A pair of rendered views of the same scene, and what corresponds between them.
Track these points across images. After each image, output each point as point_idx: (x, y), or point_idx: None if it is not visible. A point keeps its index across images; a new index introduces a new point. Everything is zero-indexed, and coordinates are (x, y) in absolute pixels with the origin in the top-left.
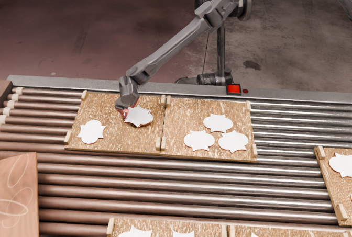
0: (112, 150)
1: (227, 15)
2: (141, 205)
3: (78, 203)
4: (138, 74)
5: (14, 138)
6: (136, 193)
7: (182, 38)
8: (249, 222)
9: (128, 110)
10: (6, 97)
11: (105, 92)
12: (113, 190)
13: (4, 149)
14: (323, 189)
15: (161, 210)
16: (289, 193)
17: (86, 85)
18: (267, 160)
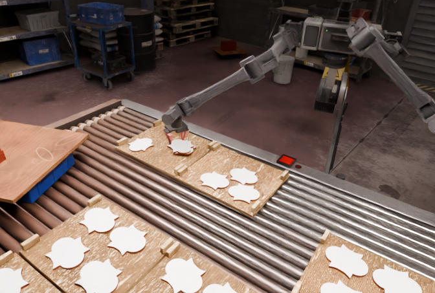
0: (144, 160)
1: (267, 70)
2: (129, 202)
3: (91, 182)
4: (183, 102)
5: (92, 132)
6: (133, 193)
7: (223, 81)
8: (200, 253)
9: (171, 134)
10: (111, 109)
11: None
12: (121, 184)
13: None
14: None
15: (140, 211)
16: (261, 254)
17: None
18: (266, 222)
